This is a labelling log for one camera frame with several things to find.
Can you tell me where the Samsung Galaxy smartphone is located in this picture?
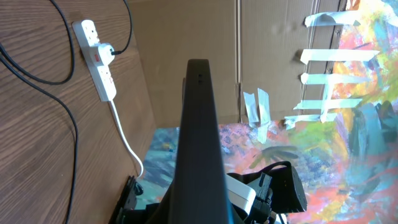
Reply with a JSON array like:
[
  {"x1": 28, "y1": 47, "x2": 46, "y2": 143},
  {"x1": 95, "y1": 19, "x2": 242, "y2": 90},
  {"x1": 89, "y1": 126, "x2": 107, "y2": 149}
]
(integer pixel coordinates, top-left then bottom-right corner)
[{"x1": 150, "y1": 59, "x2": 233, "y2": 224}]

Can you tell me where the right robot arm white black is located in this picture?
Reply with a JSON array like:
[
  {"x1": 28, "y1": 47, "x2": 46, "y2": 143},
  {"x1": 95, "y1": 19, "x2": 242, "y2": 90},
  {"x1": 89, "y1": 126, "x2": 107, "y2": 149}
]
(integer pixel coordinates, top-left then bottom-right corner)
[{"x1": 226, "y1": 161, "x2": 308, "y2": 223}]

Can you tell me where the white charger plug adapter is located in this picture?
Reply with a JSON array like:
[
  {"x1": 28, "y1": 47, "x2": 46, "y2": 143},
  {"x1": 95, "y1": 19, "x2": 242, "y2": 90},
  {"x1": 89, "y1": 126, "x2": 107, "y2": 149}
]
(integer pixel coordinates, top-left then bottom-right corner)
[{"x1": 88, "y1": 43, "x2": 115, "y2": 67}]

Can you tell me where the colourful painted sheet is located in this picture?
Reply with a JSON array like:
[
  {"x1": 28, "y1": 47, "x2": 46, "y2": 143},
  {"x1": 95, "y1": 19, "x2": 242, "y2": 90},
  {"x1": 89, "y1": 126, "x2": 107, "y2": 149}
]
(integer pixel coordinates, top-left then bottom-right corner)
[{"x1": 139, "y1": 0, "x2": 397, "y2": 223}]

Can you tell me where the white power strip cord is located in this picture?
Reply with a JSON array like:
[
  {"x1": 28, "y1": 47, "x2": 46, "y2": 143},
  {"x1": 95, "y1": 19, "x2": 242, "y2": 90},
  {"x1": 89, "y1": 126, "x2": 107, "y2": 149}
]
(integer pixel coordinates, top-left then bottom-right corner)
[{"x1": 108, "y1": 100, "x2": 145, "y2": 179}]

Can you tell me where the black USB charging cable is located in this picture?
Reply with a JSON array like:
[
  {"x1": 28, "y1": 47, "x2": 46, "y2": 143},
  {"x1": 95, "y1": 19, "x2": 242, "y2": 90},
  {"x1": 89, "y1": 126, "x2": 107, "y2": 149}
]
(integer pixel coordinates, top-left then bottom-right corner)
[{"x1": 0, "y1": 0, "x2": 133, "y2": 224}]

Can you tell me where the cardboard board backdrop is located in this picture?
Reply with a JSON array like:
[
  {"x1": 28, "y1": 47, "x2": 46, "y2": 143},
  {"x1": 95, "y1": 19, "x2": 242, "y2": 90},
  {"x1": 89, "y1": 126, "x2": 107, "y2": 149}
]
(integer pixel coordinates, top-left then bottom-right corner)
[{"x1": 129, "y1": 0, "x2": 346, "y2": 128}]

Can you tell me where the white power strip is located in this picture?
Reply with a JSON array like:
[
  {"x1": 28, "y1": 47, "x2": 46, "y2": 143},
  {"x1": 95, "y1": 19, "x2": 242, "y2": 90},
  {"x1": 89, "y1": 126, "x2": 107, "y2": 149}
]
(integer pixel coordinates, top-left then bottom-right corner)
[{"x1": 72, "y1": 20, "x2": 116, "y2": 101}]

